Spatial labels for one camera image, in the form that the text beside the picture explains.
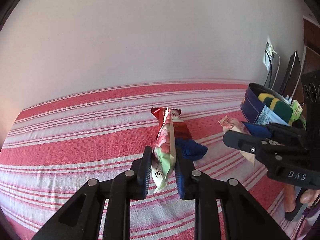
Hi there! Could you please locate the black flat monitor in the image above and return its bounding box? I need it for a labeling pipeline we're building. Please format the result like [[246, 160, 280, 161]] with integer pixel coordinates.
[[279, 51, 302, 98]]

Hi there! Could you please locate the black cable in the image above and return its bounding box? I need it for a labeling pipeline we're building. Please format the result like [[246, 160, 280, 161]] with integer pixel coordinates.
[[266, 52, 272, 88]]

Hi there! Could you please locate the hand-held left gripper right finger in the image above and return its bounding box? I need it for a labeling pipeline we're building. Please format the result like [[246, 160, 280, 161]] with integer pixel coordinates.
[[174, 146, 292, 240]]

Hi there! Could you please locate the white cable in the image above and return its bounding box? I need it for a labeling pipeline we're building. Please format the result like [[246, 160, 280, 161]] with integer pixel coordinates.
[[273, 53, 281, 91]]

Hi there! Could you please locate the red snack packet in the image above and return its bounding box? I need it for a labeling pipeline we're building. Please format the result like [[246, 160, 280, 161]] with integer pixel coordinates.
[[151, 107, 192, 140]]

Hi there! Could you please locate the red striped tablecloth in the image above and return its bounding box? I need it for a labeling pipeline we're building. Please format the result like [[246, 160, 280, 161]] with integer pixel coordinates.
[[0, 83, 320, 240]]

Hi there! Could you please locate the grey blue packet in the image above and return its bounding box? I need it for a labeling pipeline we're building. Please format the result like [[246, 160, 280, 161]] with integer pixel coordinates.
[[255, 105, 290, 127]]

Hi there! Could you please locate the green white carton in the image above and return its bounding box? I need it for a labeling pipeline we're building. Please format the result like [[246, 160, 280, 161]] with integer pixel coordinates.
[[290, 100, 304, 120]]

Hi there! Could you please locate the wooden cabinet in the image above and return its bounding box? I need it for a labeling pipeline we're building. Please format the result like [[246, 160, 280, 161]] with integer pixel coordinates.
[[301, 16, 320, 76]]

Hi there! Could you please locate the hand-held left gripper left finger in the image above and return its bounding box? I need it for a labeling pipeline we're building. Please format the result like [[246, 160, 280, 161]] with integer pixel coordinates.
[[31, 146, 153, 240]]

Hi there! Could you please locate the metal basin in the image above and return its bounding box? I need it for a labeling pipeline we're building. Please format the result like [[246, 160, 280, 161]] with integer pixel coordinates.
[[240, 83, 308, 131]]

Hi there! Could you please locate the yellow green sponge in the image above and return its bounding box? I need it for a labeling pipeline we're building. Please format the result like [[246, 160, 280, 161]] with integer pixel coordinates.
[[258, 93, 276, 108], [271, 97, 294, 127]]

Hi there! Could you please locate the blue knitted cloth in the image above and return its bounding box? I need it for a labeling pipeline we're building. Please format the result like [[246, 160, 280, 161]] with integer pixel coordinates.
[[175, 138, 208, 160]]

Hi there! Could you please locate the person's right hand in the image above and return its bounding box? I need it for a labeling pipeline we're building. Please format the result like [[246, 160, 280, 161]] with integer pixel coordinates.
[[284, 184, 320, 214]]

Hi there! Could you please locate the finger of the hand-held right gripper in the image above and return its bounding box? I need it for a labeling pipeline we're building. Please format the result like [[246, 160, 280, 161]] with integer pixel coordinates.
[[222, 129, 288, 167], [243, 121, 307, 141]]

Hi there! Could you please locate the floral snack packet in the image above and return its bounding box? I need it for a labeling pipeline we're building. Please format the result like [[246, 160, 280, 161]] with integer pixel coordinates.
[[151, 107, 176, 194], [219, 115, 256, 167]]

